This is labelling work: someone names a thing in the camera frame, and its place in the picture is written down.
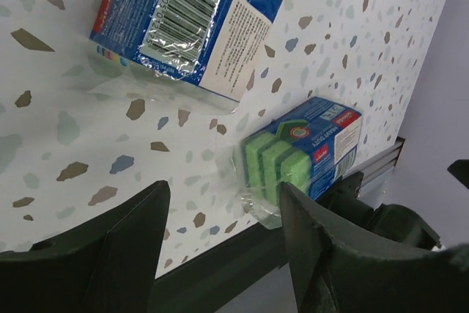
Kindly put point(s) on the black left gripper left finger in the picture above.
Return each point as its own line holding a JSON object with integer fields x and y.
{"x": 106, "y": 264}

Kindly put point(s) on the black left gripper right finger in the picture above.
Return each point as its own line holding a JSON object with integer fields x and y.
{"x": 336, "y": 266}

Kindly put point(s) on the green sponge pack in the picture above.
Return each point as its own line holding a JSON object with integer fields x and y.
{"x": 311, "y": 147}
{"x": 198, "y": 54}

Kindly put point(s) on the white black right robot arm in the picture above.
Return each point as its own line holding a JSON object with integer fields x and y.
{"x": 394, "y": 222}

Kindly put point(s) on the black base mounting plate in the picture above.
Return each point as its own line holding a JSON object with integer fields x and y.
{"x": 214, "y": 278}

